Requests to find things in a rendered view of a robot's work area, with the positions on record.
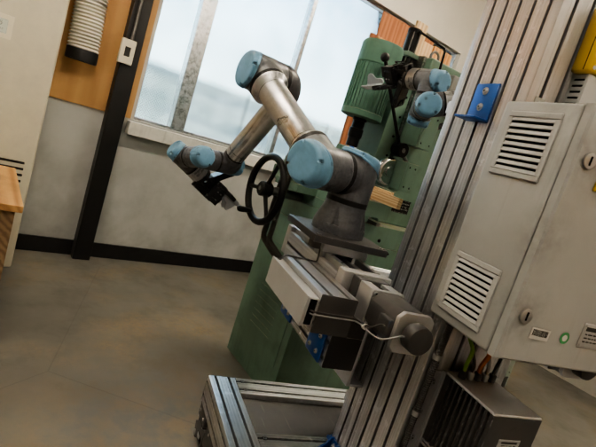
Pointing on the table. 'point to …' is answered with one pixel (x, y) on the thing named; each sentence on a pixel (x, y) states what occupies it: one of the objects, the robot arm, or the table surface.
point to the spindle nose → (356, 131)
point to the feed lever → (396, 123)
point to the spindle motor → (371, 99)
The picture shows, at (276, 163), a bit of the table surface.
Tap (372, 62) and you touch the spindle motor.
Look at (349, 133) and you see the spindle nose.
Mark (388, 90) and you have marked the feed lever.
